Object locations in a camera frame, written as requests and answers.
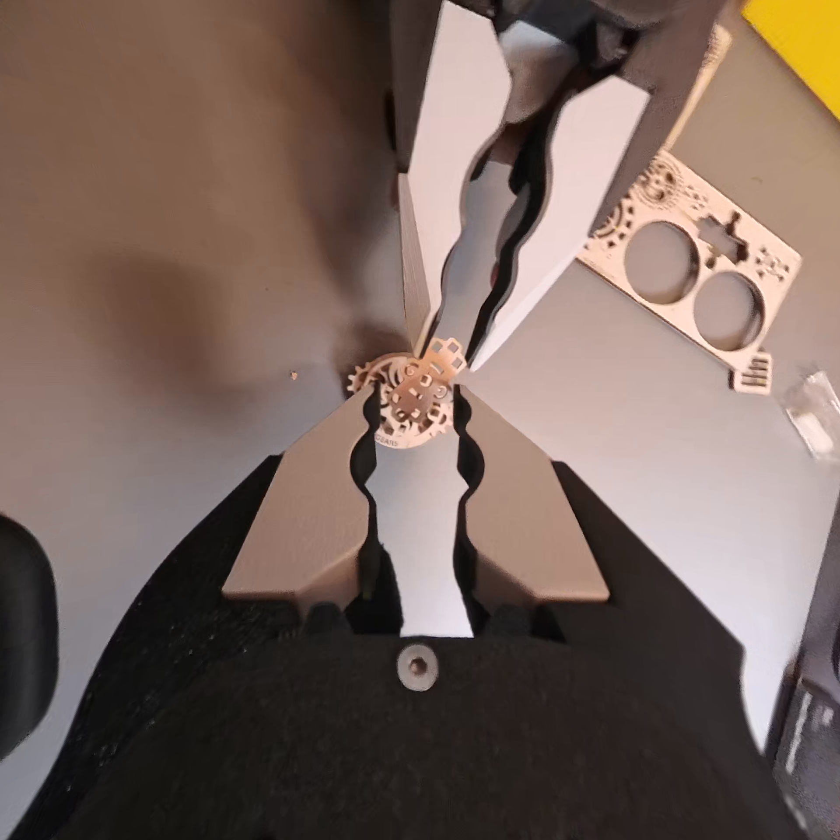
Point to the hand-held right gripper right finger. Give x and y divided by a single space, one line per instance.
538 525

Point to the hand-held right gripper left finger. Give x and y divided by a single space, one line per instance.
302 525

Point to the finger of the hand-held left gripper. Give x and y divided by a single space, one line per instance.
577 184
453 98

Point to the wooden sheet with round holes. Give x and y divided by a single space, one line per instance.
682 220

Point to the round wooden gear assembly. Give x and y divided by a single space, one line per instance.
400 438

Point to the ornate wooden cross piece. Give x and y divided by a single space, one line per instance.
441 367

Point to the wooden sheet with large gears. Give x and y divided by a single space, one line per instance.
715 65

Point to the yellow plastic bin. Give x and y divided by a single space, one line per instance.
800 33

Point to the slotted wooden grille piece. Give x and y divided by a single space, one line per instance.
735 380

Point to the black chair armrest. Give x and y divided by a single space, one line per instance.
26 623

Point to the clear plastic parts bag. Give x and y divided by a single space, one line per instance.
814 420

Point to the black puzzle box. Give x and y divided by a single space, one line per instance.
810 754

